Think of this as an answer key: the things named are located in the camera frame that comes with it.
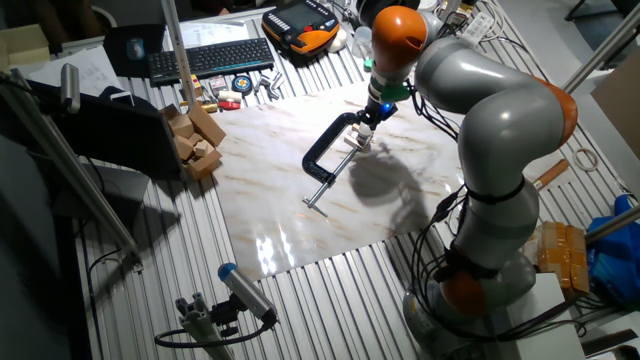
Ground white paper sheets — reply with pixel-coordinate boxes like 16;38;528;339
27;44;126;99

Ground smartphone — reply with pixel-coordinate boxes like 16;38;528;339
108;89;136;107

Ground dark laptop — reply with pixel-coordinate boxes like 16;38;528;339
24;78;185;229

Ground beige boxes stack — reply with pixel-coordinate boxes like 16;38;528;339
0;23;51;71

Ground short aluminium profile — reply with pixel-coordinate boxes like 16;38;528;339
174;292;236;360

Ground brass fitting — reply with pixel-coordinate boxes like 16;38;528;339
179;101;220;114

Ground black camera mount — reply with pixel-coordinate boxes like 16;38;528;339
209;293;242;339

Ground white egg shaped object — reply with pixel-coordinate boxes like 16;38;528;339
327;27;349;54

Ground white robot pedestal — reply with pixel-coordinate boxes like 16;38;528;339
492;272;587;360

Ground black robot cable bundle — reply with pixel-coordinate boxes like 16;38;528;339
404;9;589;346

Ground white valve red handle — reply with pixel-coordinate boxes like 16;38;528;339
218;89;244;111

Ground black keyboard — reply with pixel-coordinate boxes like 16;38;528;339
146;37;276;87

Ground tape roll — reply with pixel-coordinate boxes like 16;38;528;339
573;147;600;173

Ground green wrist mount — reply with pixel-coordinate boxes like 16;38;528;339
362;58;412;104

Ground black round tape measure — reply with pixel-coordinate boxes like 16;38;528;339
230;73;255;97

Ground blue bag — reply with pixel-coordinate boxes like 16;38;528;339
587;193;640;309

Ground brown cardboard sheet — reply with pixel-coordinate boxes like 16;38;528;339
590;49;640;161

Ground white printed sheet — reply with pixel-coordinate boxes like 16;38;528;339
164;20;251;51

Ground black camera cable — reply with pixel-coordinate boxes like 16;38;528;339
153;313;279;350

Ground aluminium frame strut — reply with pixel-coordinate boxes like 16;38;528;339
0;69;145;274

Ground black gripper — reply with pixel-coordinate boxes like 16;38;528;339
356;97;400;132

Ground clear plastic jar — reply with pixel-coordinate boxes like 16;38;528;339
351;25;374;59

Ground black mouse pad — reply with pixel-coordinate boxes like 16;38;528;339
102;23;167;79

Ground grey camera blue tip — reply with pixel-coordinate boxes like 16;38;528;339
217;262;280;326

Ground brown taped package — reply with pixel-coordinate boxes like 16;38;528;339
534;221;591;296

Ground open cardboard box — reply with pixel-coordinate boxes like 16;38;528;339
158;102;227;182

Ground small red white packet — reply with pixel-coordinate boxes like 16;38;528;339
207;74;230;96

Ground black filament spool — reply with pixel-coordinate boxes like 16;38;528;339
355;0;421;29

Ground aluminium frame post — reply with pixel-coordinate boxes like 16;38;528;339
583;204;640;246
562;2;640;94
159;0;197;109

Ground orange black teach pendant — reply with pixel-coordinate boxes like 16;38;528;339
260;0;342;56

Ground wooden handle hammer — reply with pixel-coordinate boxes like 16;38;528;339
530;158;571;192

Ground silver pipe fitting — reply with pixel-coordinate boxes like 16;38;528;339
253;71;286;100

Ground grey computer mouse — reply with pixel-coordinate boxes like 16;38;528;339
125;37;146;62

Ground white power strip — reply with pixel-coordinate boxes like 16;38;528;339
459;10;495;49

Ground black C-clamp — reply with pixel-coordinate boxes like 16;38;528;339
301;111;374;219

